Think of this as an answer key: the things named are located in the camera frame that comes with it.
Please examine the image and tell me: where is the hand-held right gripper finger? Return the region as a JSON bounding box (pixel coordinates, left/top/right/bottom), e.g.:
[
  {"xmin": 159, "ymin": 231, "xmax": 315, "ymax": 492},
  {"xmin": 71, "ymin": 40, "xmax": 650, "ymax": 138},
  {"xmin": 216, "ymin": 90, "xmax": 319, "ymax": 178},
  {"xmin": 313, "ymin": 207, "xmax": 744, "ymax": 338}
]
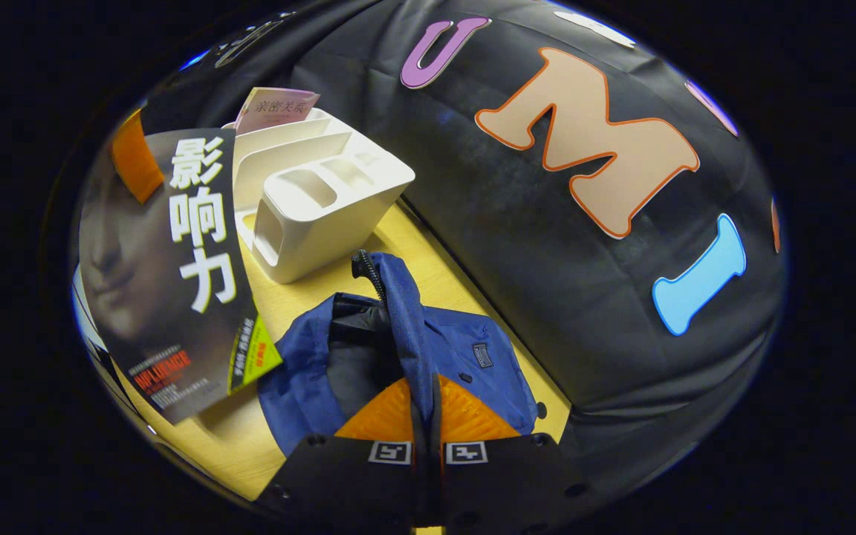
[
  {"xmin": 253, "ymin": 375, "xmax": 429, "ymax": 530},
  {"xmin": 428, "ymin": 374, "xmax": 592, "ymax": 532}
]

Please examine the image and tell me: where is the dark portrait cover book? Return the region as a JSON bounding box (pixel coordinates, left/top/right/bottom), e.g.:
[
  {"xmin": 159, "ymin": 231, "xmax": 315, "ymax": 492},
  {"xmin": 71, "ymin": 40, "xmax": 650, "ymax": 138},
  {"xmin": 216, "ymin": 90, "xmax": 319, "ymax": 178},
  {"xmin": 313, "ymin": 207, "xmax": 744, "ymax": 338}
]
[{"xmin": 77, "ymin": 128, "xmax": 284, "ymax": 426}]

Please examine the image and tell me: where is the blue schoolbag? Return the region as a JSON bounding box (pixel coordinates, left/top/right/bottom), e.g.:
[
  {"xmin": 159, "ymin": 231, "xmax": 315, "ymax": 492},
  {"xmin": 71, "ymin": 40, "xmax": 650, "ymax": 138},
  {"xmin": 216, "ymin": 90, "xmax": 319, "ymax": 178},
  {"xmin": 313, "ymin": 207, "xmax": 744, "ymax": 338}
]
[{"xmin": 257, "ymin": 251, "xmax": 540, "ymax": 455}]

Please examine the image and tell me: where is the pink cover book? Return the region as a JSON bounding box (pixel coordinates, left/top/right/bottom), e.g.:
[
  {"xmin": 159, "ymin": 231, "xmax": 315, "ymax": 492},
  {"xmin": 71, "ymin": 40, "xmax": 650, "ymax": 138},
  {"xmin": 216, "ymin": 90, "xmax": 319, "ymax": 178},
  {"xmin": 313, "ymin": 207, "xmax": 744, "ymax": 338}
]
[{"xmin": 235, "ymin": 87, "xmax": 321, "ymax": 136}]

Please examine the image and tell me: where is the white plastic bookshelf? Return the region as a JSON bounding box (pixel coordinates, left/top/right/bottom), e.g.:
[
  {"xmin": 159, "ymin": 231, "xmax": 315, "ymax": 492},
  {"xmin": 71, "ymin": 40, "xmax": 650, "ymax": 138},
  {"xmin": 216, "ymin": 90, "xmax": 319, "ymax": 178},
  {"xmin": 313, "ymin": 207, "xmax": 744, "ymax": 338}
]
[{"xmin": 231, "ymin": 108, "xmax": 416, "ymax": 285}]

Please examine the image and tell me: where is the black backdrop cloth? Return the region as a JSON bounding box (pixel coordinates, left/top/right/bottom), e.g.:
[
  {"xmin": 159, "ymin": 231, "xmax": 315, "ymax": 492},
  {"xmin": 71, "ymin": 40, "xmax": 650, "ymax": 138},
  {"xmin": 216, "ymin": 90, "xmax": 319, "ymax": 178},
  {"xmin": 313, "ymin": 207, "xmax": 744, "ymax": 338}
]
[{"xmin": 138, "ymin": 0, "xmax": 789, "ymax": 461}]

